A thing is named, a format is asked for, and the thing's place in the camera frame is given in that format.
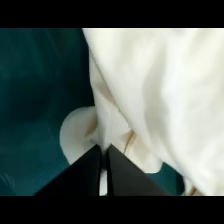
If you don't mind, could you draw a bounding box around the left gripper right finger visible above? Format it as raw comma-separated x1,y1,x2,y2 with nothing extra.
106,144,170,197

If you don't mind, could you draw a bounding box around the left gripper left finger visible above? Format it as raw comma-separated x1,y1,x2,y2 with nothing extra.
34,144,102,197

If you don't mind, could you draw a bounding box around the cream white shirt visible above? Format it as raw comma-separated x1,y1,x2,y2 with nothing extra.
59,28,224,197

